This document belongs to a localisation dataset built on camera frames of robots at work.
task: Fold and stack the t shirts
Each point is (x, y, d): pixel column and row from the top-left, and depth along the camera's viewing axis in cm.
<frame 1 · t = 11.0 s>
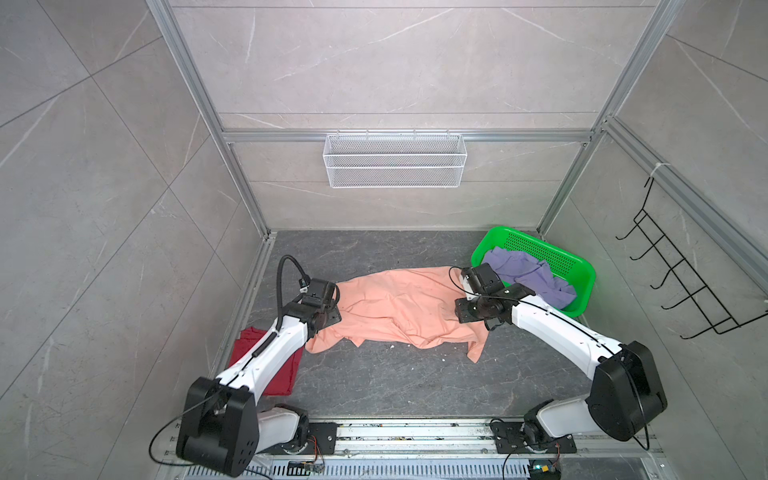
left hand: (324, 307, 87), fingers open
right hand: (463, 307, 87), fingers open
salmon pink t shirt: (404, 308, 98), point 2 cm above the table
purple t shirt: (516, 267, 111), on the table

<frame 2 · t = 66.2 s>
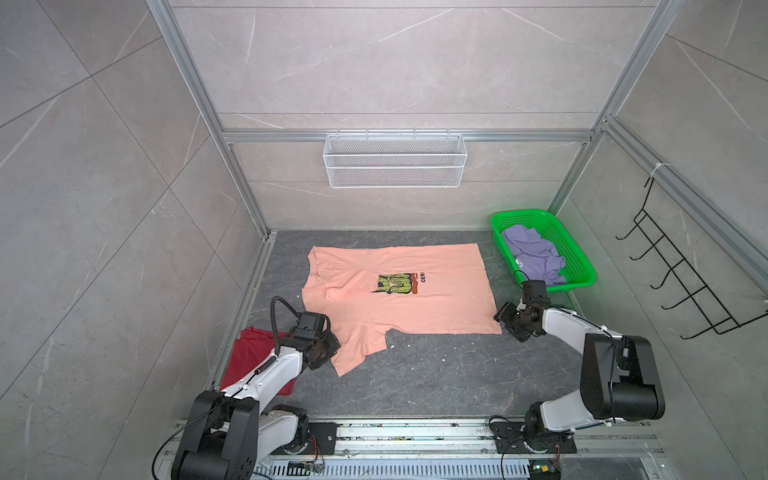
left hand: (335, 338, 89), fingers closed
right hand: (500, 317, 95), fingers open
salmon pink t shirt: (367, 292, 103), on the table
purple t shirt: (535, 256, 111), point 2 cm above the table

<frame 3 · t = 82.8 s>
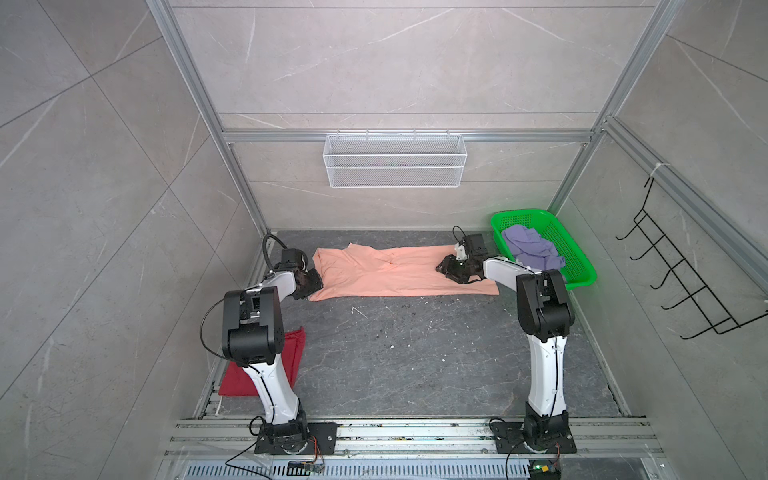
left hand: (317, 276, 101), fingers open
right hand: (440, 267, 106), fingers open
salmon pink t shirt: (355, 270, 109), on the table
the other named things where they were.

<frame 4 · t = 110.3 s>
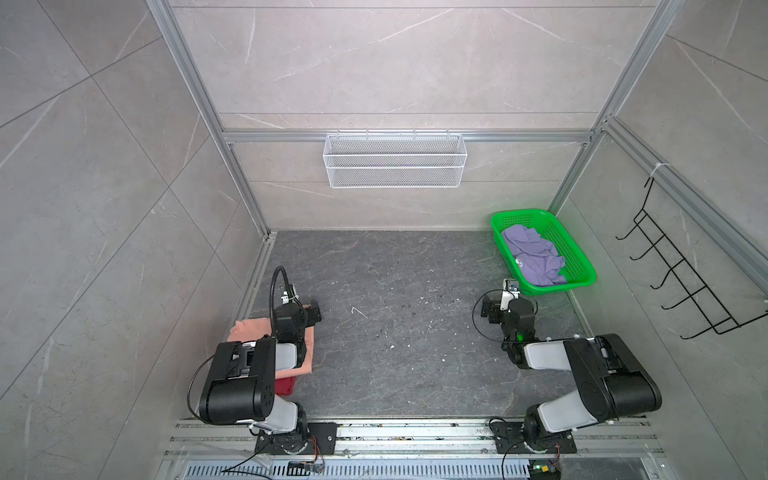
left hand: (295, 296, 93), fingers open
right hand: (501, 292, 94), fingers open
salmon pink t shirt: (249, 329, 92), point 2 cm above the table
the other named things where they were.

